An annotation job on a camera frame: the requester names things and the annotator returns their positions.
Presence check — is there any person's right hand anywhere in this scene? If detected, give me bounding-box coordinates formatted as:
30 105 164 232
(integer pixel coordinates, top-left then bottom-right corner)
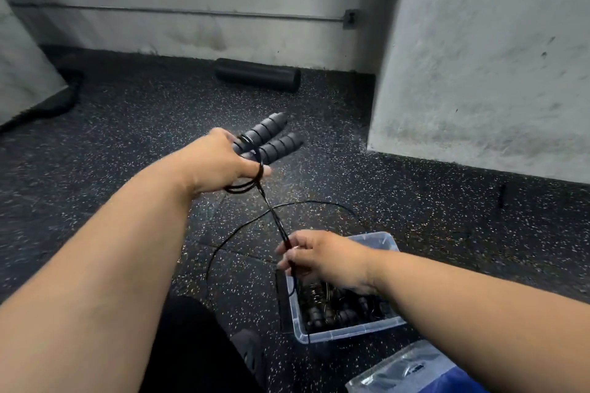
277 230 382 295

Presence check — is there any person's left hand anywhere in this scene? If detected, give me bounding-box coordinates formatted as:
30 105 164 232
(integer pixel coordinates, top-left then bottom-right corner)
184 127 273 198

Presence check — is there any black foam-handled jump rope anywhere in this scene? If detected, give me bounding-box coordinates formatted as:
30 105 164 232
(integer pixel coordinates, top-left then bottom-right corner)
204 112 366 313

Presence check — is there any person's right forearm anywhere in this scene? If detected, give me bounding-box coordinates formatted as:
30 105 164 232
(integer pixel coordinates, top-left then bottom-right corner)
371 250 590 393

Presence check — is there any person's left forearm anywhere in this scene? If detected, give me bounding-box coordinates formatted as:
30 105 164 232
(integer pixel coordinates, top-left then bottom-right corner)
0 159 200 393

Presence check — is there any black foam roller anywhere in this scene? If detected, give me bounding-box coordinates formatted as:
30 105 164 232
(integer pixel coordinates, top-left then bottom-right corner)
214 57 302 93

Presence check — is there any clear plastic bin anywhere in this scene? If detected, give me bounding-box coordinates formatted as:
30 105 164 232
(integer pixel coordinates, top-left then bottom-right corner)
277 232 407 345

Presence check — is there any person's black shoe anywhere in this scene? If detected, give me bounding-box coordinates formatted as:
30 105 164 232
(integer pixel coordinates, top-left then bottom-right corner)
230 328 267 390

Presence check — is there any person's black trouser leg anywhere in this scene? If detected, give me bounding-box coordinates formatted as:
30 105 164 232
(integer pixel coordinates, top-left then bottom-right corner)
151 295 259 393

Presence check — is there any clear plastic bag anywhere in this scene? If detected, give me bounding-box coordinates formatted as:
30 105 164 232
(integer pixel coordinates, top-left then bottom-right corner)
344 340 458 393

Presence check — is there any grey metal conduit pipe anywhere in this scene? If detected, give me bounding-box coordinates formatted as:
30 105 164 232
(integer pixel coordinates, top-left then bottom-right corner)
9 2 346 23

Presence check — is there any blue cloth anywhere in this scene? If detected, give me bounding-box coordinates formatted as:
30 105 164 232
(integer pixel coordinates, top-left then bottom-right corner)
415 364 490 393

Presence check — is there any pile of black jump ropes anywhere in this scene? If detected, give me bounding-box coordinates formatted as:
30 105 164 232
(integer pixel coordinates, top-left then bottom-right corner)
296 281 393 334

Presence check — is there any thick black battle rope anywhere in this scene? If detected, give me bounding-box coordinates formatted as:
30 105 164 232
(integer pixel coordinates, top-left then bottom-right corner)
0 67 85 134

